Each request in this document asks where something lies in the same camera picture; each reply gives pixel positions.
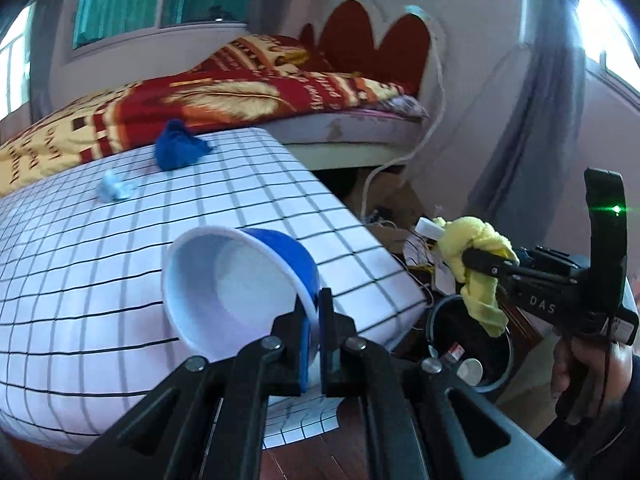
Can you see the crumpled light blue tissue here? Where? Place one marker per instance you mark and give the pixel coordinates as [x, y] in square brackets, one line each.
[114, 189]

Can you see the lilac floral bed sheet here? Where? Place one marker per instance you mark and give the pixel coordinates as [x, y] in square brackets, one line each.
[360, 127]

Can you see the person's right hand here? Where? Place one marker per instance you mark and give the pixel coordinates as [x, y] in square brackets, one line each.
[620, 370]

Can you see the red heart-shaped headboard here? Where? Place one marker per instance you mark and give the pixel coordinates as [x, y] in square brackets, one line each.
[350, 35]

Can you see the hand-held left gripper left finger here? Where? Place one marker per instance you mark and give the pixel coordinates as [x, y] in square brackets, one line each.
[303, 355]

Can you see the beige bed base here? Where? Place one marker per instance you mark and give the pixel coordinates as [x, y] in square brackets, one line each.
[350, 155]

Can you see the blue and white paper bowl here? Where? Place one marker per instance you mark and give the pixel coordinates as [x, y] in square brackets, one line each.
[225, 290]

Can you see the narrow bright window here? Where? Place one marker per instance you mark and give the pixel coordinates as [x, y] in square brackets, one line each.
[12, 70]

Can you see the large window with green curtain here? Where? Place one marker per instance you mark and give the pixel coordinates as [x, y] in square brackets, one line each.
[125, 5]

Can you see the long grey curtain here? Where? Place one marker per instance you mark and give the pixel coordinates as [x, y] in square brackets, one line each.
[540, 110]

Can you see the bright side window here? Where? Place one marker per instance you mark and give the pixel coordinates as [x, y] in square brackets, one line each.
[607, 30]

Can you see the small red-capped bottle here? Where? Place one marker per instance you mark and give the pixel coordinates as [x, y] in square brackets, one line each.
[452, 354]

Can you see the yellow cloth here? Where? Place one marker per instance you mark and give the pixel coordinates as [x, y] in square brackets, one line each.
[475, 240]

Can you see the black trash bin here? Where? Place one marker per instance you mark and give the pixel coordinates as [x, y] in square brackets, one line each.
[480, 325]

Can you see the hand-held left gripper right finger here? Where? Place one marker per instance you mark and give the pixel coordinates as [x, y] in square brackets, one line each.
[326, 345]

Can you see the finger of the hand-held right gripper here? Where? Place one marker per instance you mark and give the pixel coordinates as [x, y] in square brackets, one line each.
[545, 257]
[482, 259]

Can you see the blue cloth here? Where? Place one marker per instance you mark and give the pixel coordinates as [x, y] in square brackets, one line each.
[177, 150]

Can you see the bed with patterned blanket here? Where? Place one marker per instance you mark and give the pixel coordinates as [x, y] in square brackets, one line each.
[200, 95]

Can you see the white checked tablecloth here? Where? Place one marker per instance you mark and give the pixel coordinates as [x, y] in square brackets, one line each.
[100, 270]

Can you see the white power adapter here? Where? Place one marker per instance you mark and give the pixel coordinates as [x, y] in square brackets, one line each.
[430, 228]

